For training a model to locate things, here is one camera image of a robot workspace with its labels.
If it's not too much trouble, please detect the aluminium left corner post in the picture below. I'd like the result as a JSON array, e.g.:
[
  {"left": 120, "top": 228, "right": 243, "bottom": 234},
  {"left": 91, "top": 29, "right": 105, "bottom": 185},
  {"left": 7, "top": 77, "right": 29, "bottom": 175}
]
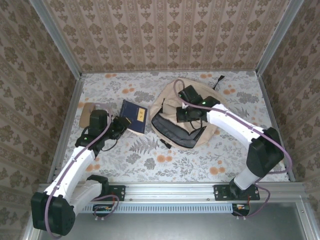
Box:
[{"left": 28, "top": 0, "right": 84, "bottom": 79}]

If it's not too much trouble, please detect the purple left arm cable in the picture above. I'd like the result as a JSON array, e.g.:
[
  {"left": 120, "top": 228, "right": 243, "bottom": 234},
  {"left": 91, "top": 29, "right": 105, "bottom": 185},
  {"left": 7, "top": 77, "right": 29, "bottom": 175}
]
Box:
[{"left": 44, "top": 102, "right": 120, "bottom": 238}]

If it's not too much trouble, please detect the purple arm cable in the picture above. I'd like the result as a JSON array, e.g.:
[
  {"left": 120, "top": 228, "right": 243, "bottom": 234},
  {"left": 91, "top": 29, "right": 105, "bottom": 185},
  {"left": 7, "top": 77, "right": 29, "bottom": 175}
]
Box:
[
  {"left": 44, "top": 102, "right": 120, "bottom": 238},
  {"left": 173, "top": 78, "right": 293, "bottom": 221}
]

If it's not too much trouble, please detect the aluminium left side rail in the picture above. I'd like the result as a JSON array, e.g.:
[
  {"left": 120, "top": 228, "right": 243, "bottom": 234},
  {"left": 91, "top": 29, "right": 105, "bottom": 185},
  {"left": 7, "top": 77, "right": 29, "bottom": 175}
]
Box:
[{"left": 46, "top": 74, "right": 86, "bottom": 183}]

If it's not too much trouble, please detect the aluminium mounting rail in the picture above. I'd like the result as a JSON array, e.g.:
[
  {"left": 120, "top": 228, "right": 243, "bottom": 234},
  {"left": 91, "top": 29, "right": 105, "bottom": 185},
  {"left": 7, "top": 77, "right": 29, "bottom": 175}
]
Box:
[{"left": 37, "top": 181, "right": 307, "bottom": 201}]

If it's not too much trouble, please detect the thin black camera cable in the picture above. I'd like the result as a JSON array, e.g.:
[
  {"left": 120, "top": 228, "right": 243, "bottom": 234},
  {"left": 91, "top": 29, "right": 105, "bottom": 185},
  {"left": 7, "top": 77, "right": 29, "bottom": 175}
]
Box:
[
  {"left": 99, "top": 137, "right": 121, "bottom": 153},
  {"left": 189, "top": 119, "right": 204, "bottom": 131}
]

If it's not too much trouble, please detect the slotted grey cable duct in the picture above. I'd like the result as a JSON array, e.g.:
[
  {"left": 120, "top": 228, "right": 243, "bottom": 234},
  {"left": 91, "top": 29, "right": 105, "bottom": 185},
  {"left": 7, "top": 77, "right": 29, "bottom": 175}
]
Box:
[{"left": 45, "top": 202, "right": 238, "bottom": 214}]

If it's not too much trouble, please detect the aluminium right corner post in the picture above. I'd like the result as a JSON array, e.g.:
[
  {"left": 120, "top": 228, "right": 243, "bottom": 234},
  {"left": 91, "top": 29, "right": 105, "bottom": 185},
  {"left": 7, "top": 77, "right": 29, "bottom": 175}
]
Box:
[{"left": 255, "top": 0, "right": 305, "bottom": 76}]

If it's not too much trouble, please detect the aluminium rear rail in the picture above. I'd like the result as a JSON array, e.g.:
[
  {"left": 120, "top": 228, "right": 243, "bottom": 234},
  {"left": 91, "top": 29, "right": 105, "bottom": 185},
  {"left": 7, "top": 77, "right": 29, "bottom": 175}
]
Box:
[{"left": 81, "top": 69, "right": 258, "bottom": 74}]

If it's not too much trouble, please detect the aluminium right side rail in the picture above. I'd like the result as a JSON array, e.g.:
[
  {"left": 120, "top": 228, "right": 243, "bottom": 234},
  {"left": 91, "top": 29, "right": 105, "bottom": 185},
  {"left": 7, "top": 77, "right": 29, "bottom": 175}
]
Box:
[{"left": 256, "top": 73, "right": 296, "bottom": 182}]

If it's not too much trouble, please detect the floral tablecloth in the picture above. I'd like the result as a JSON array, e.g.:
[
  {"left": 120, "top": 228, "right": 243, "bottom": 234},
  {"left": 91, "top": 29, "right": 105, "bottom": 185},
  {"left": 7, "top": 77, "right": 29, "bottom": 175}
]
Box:
[{"left": 56, "top": 71, "right": 291, "bottom": 183}]

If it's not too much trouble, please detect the thin black left camera cable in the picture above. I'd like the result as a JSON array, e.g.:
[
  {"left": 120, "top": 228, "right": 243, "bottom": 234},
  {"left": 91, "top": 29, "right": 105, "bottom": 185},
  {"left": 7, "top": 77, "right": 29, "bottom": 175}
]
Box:
[{"left": 99, "top": 137, "right": 121, "bottom": 153}]

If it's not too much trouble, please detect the thin black right camera cable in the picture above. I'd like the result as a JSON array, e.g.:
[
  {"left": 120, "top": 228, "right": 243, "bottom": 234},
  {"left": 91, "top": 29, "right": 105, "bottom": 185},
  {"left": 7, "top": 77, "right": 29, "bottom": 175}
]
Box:
[{"left": 189, "top": 119, "right": 204, "bottom": 131}]

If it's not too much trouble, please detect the grey metal panel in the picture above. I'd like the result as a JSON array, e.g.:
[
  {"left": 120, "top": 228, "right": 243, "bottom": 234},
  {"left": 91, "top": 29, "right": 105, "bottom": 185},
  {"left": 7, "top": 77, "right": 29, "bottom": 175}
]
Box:
[{"left": 22, "top": 201, "right": 316, "bottom": 240}]

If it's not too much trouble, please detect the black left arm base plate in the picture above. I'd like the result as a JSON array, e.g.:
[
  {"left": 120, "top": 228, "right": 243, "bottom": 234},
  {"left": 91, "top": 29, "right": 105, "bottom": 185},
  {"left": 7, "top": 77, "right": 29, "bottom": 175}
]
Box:
[{"left": 81, "top": 184, "right": 126, "bottom": 202}]

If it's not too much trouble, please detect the tan oblong case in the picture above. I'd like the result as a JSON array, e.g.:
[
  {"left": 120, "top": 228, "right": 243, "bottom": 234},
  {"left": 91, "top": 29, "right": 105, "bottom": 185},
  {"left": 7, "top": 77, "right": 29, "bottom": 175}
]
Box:
[{"left": 80, "top": 102, "right": 98, "bottom": 128}]

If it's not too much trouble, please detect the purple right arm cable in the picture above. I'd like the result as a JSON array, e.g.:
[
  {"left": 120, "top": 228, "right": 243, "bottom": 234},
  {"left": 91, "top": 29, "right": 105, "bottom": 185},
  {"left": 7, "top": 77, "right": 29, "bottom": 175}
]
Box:
[{"left": 173, "top": 78, "right": 293, "bottom": 221}]

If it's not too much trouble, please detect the black connector with wires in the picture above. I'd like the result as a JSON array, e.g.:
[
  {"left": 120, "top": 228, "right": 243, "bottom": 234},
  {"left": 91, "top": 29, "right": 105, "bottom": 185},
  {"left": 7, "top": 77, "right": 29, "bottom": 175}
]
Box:
[
  {"left": 231, "top": 202, "right": 251, "bottom": 217},
  {"left": 92, "top": 203, "right": 114, "bottom": 217}
]

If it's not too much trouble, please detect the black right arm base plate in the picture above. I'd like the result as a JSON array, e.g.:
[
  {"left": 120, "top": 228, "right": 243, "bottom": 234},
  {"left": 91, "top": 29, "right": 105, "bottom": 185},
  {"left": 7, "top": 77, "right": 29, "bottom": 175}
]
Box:
[{"left": 214, "top": 184, "right": 261, "bottom": 202}]

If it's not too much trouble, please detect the beige canvas backpack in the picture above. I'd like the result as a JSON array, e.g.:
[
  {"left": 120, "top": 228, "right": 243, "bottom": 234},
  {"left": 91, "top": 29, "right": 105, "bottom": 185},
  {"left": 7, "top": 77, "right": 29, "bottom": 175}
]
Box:
[{"left": 149, "top": 74, "right": 226, "bottom": 151}]

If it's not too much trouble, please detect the aluminium corner post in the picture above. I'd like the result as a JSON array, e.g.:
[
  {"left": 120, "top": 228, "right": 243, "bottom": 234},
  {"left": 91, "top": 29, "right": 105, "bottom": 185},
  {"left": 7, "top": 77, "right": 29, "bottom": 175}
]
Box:
[
  {"left": 28, "top": 0, "right": 84, "bottom": 79},
  {"left": 255, "top": 0, "right": 305, "bottom": 76}
]

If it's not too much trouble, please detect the blue book with short label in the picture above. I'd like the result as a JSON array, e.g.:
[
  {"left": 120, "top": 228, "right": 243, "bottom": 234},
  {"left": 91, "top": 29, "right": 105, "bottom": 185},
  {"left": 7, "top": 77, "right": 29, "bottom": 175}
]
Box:
[{"left": 118, "top": 99, "right": 149, "bottom": 136}]

